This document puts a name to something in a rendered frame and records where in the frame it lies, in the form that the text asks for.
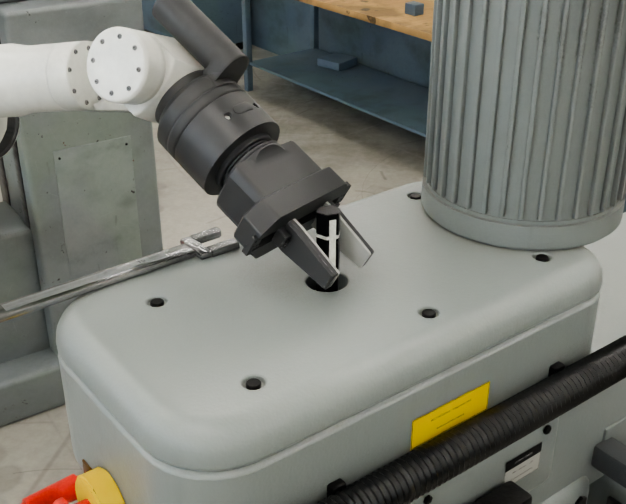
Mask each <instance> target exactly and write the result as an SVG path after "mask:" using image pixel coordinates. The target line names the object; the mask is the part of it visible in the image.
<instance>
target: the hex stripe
mask: <svg viewBox="0 0 626 504"><path fill-rule="evenodd" d="M329 259H330V261H331V262H332V263H333V264H334V266H335V267H336V220H331V221H329Z"/></svg>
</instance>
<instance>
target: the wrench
mask: <svg viewBox="0 0 626 504"><path fill-rule="evenodd" d="M220 237H221V229H219V228H218V227H214V228H211V229H207V230H204V231H201V232H198V233H195V234H192V235H190V237H186V238H182V239H180V244H181V245H178V246H175V247H172V248H169V249H166V250H163V251H160V252H157V253H154V254H151V255H148V256H144V257H141V258H138V259H135V260H132V261H129V262H126V263H123V264H120V265H117V266H114V267H111V268H108V269H105V270H102V271H99V272H96V273H93V274H90V275H87V276H84V277H80V278H77V279H74V280H71V281H68V282H65V283H62V284H59V285H56V286H53V287H50V288H47V289H44V290H41V291H38V292H35V293H32V294H29V295H26V296H23V297H20V298H16V299H13V300H10V301H7V302H4V303H1V304H0V323H1V322H4V321H7V320H10V319H13V318H16V317H19V316H22V315H25V314H28V313H31V312H33V311H36V310H39V309H42V308H45V307H48V306H51V305H54V304H57V303H60V302H63V301H66V300H69V299H72V298H75V297H78V296H81V295H84V294H86V293H89V292H92V291H95V290H98V289H101V288H104V287H107V286H110V285H113V284H116V283H119V282H122V281H125V280H128V279H131V278H134V277H137V276H139V275H142V274H145V273H148V272H151V271H154V270H157V269H160V268H163V267H166V266H169V265H172V264H175V263H178V262H181V261H184V260H187V259H190V258H193V257H195V256H197V257H198V258H200V259H201V260H204V259H207V258H210V257H215V256H218V255H221V254H224V253H227V252H230V251H233V250H236V249H239V248H240V244H239V242H238V241H237V240H236V239H235V238H233V239H228V240H225V241H222V242H219V243H216V244H213V245H210V246H207V248H206V247H205V246H204V245H202V243H205V242H208V241H211V240H214V239H217V238H220Z"/></svg>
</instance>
